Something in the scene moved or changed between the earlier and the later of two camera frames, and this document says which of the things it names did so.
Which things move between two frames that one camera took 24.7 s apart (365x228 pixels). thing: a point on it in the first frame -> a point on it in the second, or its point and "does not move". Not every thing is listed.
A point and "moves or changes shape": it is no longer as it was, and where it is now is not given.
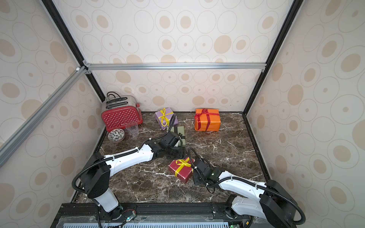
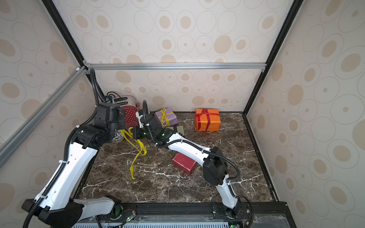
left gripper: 181,154 -> 122,117
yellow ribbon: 184,163 -> 137,144
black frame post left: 54,14 does not move
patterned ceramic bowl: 116,135 does not move
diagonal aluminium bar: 18,136 does not move
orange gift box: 207,119 does not move
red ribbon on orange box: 205,111 does not move
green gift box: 180,130 does not move
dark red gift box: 185,174 moves or changes shape
